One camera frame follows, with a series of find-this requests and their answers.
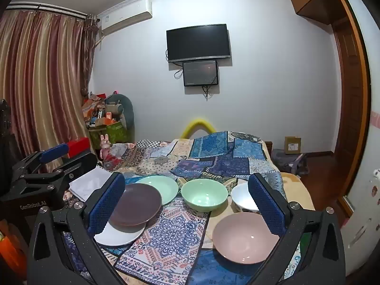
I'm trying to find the black wall television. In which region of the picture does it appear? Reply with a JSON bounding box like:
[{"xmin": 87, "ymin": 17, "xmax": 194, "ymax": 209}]
[{"xmin": 166, "ymin": 24, "xmax": 231, "ymax": 63}]

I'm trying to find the green plate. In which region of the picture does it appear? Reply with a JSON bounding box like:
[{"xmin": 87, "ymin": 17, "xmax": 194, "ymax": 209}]
[{"xmin": 135, "ymin": 175, "xmax": 179, "ymax": 206}]

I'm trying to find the white air conditioner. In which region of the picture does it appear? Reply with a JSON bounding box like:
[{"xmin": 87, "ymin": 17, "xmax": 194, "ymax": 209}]
[{"xmin": 96, "ymin": 0, "xmax": 153, "ymax": 34}]

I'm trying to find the blue patchwork blanket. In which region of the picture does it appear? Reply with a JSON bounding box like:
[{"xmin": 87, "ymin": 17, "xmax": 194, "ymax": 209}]
[{"xmin": 61, "ymin": 131, "xmax": 315, "ymax": 285}]

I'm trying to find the yellow foam tube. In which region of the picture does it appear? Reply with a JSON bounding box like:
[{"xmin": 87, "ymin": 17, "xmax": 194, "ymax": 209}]
[{"xmin": 181, "ymin": 119, "xmax": 216, "ymax": 139}]

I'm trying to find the pink bunny toy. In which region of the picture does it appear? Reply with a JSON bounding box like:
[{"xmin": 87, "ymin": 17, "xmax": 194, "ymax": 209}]
[{"xmin": 99, "ymin": 134, "xmax": 112, "ymax": 159}]

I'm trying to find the white curtain rail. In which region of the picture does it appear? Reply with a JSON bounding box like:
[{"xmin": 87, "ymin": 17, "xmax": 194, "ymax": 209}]
[{"xmin": 6, "ymin": 2, "xmax": 98, "ymax": 21}]

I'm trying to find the white bowl with dark spots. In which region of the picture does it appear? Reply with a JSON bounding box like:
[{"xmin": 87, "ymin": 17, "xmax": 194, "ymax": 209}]
[{"xmin": 231, "ymin": 182, "xmax": 260, "ymax": 213}]

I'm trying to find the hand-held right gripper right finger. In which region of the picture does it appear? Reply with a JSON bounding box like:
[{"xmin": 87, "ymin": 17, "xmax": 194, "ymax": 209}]
[{"xmin": 247, "ymin": 172, "xmax": 346, "ymax": 285}]

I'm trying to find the white cloth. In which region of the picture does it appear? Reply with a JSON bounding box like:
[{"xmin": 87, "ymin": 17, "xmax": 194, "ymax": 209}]
[{"xmin": 69, "ymin": 166, "xmax": 112, "ymax": 202}]

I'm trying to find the green cardboard box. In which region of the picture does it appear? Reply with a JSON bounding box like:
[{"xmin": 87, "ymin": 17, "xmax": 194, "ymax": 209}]
[{"xmin": 105, "ymin": 121, "xmax": 129, "ymax": 143}]

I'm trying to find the small black monitor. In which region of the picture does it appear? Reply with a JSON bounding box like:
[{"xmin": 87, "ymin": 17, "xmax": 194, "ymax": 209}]
[{"xmin": 182, "ymin": 60, "xmax": 219, "ymax": 87}]

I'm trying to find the pile of boxes and toys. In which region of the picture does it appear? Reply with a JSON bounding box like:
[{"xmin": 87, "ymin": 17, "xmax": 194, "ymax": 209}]
[{"xmin": 81, "ymin": 90, "xmax": 125, "ymax": 129}]

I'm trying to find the white suitcase with stickers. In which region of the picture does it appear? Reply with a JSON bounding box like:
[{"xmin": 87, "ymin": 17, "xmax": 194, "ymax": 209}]
[{"xmin": 341, "ymin": 166, "xmax": 380, "ymax": 275}]

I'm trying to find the grey bag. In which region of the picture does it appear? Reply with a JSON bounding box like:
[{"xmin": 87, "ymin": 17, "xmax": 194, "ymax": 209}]
[{"xmin": 271, "ymin": 149, "xmax": 309, "ymax": 177}]

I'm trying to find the orange clothing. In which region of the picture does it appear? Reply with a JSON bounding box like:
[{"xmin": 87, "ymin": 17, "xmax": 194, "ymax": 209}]
[{"xmin": 0, "ymin": 220, "xmax": 29, "ymax": 276}]

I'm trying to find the pink bowl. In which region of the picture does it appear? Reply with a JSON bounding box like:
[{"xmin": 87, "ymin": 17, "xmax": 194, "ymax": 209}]
[{"xmin": 212, "ymin": 212, "xmax": 280, "ymax": 265}]

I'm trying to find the green bowl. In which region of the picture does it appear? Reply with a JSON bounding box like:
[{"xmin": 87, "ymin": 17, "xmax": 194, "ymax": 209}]
[{"xmin": 181, "ymin": 179, "xmax": 228, "ymax": 213}]

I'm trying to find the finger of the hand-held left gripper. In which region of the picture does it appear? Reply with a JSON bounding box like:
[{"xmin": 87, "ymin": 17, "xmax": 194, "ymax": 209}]
[
  {"xmin": 12, "ymin": 143, "xmax": 70, "ymax": 179},
  {"xmin": 20, "ymin": 153, "xmax": 98, "ymax": 197}
]

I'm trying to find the red box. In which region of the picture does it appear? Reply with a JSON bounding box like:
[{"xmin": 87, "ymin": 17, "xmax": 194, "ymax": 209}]
[{"xmin": 68, "ymin": 137, "xmax": 95, "ymax": 158}]

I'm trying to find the grey plush toy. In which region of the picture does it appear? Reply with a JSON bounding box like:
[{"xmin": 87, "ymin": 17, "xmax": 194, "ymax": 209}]
[{"xmin": 104, "ymin": 93, "xmax": 135, "ymax": 131}]

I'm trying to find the white plate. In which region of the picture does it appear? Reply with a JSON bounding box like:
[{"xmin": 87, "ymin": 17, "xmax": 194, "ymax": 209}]
[{"xmin": 93, "ymin": 223, "xmax": 147, "ymax": 247}]

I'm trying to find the striped curtain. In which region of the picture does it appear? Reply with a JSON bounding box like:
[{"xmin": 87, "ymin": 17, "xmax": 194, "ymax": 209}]
[{"xmin": 0, "ymin": 9, "xmax": 100, "ymax": 173}]

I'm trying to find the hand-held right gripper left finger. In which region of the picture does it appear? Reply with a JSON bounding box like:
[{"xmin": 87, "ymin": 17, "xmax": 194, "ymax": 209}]
[{"xmin": 27, "ymin": 171, "xmax": 127, "ymax": 285}]

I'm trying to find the brown plate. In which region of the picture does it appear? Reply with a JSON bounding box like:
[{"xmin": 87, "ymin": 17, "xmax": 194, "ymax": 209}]
[{"xmin": 108, "ymin": 183, "xmax": 162, "ymax": 233}]

